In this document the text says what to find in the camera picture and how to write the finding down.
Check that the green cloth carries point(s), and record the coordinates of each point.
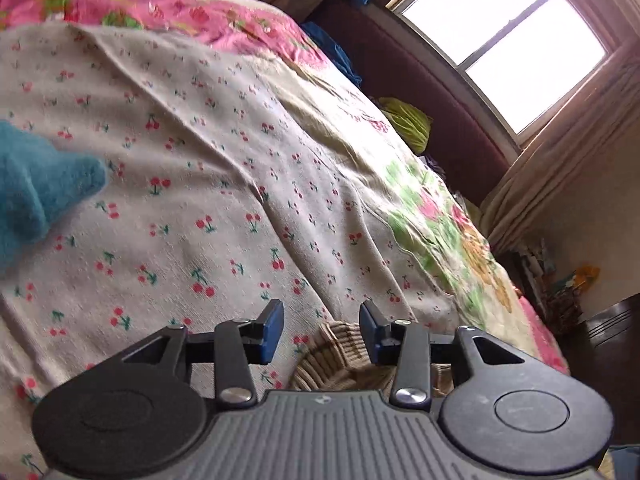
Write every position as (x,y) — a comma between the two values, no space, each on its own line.
(407,122)

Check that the teal fleece cloth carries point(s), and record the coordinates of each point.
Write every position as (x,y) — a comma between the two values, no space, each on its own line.
(35,195)

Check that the window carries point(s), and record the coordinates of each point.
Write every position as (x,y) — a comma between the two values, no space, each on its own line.
(505,40)

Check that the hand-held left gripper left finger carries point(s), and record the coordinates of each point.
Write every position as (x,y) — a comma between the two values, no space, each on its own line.
(272,332)

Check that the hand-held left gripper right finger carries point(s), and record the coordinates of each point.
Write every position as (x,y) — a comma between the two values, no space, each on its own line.
(370,331)

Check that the blue cloth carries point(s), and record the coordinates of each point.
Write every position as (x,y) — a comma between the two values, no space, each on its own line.
(337,52)

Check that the black cabinet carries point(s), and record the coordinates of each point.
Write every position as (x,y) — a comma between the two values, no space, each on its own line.
(610,350)

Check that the beige striped ribbed sweater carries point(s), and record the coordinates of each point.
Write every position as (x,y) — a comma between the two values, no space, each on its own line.
(335,355)

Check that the white cherry print sheet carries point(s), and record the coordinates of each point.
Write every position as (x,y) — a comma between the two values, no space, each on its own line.
(200,160)

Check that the pink floral blanket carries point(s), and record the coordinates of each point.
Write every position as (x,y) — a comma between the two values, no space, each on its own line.
(190,12)

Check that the pile of books and papers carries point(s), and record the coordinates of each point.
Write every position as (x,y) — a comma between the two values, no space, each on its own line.
(555,290)

